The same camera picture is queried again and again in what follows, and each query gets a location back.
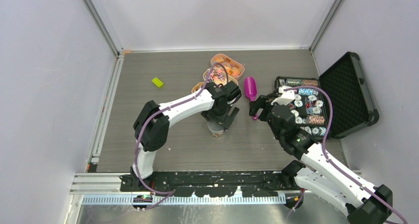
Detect clear plastic cup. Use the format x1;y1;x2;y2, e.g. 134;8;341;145
207;119;226;138

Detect magenta plastic scoop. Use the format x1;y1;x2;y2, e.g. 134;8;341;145
244;77;257;102

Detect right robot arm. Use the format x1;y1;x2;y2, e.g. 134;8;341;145
249;95;393;224

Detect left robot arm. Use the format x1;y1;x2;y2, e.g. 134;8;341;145
132;82;242;191

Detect pink tray popsicle candies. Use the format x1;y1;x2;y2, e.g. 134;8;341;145
210;53;245;81

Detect cream tray swirl lollipops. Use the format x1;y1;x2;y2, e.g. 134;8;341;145
208;66;239;85

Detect tan tray round lollipops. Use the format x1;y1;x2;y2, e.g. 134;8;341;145
191;82;206;95

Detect yellow-green toy brick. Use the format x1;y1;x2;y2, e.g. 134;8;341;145
152;77;164;88

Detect black poker chip case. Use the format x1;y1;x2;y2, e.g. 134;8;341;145
274;51;379;139

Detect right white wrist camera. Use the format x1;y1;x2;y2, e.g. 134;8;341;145
271;86;295;105

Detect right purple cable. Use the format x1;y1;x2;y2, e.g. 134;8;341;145
283;86;408;224

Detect purple cable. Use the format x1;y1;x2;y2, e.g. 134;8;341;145
133;62;230;211
283;86;408;224

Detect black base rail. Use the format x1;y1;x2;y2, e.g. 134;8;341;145
119;171;303;198

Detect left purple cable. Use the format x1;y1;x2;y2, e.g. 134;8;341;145
133;62;230;211

